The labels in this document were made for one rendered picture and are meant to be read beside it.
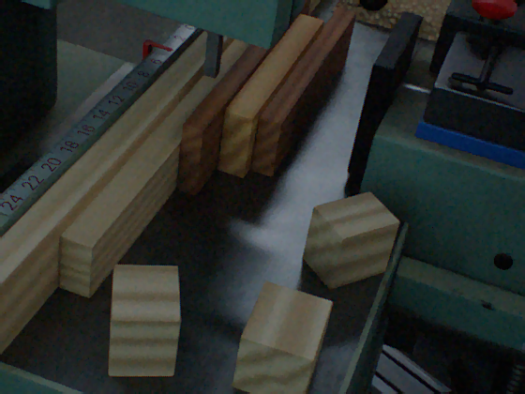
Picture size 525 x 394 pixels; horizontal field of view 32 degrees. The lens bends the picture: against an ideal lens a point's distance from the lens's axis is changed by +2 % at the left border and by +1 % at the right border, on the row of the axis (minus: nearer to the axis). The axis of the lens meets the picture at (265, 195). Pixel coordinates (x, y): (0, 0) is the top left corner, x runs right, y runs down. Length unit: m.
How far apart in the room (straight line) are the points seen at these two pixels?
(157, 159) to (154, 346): 0.14
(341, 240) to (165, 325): 0.13
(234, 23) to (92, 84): 0.35
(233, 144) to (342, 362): 0.18
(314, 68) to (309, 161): 0.07
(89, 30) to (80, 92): 1.79
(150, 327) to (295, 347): 0.07
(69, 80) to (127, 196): 0.38
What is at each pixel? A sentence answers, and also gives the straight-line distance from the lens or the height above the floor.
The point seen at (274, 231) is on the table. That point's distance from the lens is 0.60.
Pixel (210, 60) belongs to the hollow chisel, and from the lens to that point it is 0.64.
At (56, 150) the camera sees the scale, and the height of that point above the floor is 0.96.
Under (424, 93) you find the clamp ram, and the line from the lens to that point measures 0.66.
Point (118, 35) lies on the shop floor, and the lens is 2.67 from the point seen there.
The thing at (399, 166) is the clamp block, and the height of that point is 0.94.
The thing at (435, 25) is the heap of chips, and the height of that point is 0.91.
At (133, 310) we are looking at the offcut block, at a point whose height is 0.94.
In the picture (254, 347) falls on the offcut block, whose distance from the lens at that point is 0.47.
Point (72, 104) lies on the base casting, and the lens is 0.88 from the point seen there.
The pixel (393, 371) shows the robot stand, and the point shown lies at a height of 0.23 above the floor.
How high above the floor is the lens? 1.28
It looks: 37 degrees down
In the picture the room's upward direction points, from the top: 10 degrees clockwise
